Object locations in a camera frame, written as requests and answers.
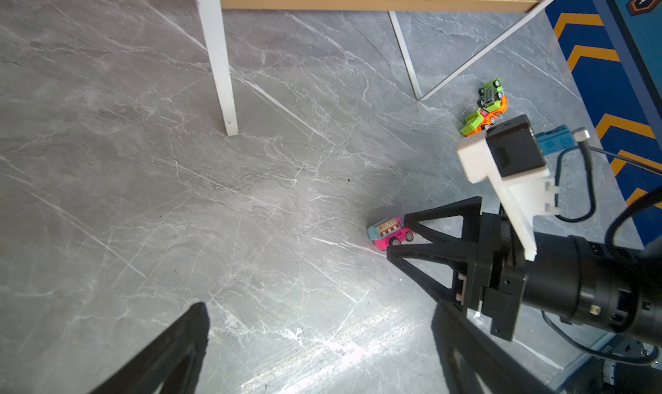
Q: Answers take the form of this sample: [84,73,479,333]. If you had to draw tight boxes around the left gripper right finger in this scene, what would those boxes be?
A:
[431,303,551,393]

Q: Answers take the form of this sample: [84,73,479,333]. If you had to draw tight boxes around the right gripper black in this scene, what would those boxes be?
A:
[387,197,526,342]

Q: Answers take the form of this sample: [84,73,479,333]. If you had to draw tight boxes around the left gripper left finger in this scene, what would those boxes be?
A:
[93,302,210,393]

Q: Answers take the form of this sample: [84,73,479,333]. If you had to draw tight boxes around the pink grey toy truck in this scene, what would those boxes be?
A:
[367,217,415,251]

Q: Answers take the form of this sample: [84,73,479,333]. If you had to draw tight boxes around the green orange toy truck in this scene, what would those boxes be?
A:
[460,96,509,136]

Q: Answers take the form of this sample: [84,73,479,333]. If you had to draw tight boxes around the green toy car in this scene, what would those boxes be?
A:
[478,78,503,111]

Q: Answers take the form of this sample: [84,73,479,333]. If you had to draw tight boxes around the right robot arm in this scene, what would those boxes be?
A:
[386,190,661,366]

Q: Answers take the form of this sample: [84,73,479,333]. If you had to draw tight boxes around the yellow wooden two-tier shelf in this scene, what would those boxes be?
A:
[194,0,553,136]

